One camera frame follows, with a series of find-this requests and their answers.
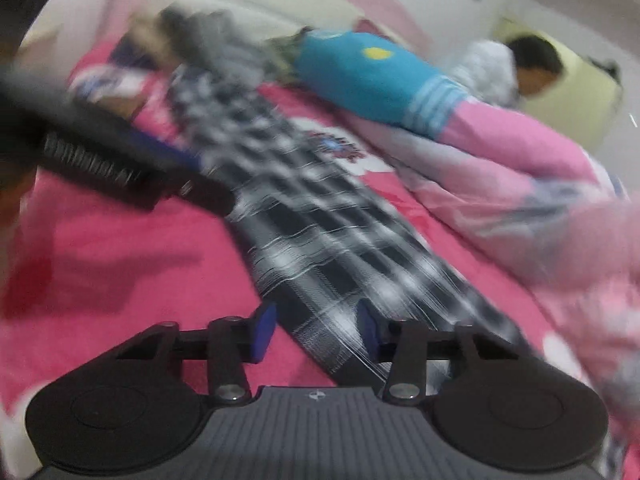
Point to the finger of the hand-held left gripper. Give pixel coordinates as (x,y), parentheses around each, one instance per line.
(100,160)
(170,152)

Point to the blue striped plush cushion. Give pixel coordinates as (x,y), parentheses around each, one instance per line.
(360,80)

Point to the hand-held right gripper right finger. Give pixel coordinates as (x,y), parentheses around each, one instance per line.
(369,327)

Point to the grey crumpled garment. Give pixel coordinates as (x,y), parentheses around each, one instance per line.
(210,35)

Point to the pink floral bed sheet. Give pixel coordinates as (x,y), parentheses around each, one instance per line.
(125,270)

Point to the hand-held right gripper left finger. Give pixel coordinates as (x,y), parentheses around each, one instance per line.
(262,332)

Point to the black white plaid pants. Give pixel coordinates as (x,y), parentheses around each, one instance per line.
(310,210)

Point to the pink grey floral duvet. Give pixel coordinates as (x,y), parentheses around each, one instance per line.
(525,185)

